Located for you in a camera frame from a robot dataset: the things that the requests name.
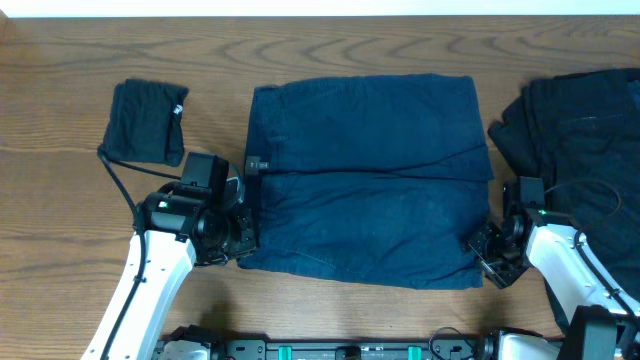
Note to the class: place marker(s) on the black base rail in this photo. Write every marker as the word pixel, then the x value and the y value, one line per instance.
pixel 193 342

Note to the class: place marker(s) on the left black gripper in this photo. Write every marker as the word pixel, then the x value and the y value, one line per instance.
pixel 248 243

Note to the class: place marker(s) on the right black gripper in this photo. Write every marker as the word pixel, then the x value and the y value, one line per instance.
pixel 501 276

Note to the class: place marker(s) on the small folded black garment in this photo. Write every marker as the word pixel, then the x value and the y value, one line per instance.
pixel 145 123

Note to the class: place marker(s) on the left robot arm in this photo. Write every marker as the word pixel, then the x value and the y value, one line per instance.
pixel 184 226

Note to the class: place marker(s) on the dark blue shorts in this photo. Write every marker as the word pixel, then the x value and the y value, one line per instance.
pixel 372 179

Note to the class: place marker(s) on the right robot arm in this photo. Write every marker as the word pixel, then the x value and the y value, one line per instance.
pixel 603 318

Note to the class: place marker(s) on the black clothes pile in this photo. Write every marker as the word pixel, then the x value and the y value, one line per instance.
pixel 580 134

